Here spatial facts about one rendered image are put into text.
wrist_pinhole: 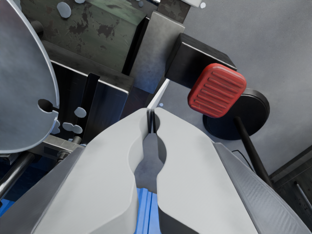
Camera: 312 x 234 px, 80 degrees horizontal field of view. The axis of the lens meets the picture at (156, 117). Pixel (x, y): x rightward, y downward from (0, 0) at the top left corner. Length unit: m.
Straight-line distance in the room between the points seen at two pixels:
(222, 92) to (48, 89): 0.22
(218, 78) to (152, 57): 0.15
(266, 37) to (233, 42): 0.15
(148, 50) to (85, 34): 0.11
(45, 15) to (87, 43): 0.08
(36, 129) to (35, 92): 0.07
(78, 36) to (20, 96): 0.15
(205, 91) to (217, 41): 0.79
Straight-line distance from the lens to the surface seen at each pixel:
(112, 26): 0.36
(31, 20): 0.40
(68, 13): 0.38
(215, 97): 0.26
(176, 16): 0.37
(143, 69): 0.37
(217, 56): 0.31
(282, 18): 1.11
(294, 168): 1.71
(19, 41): 0.26
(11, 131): 0.36
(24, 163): 0.45
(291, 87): 1.28
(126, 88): 0.33
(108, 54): 0.37
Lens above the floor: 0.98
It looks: 54 degrees down
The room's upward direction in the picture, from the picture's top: 172 degrees counter-clockwise
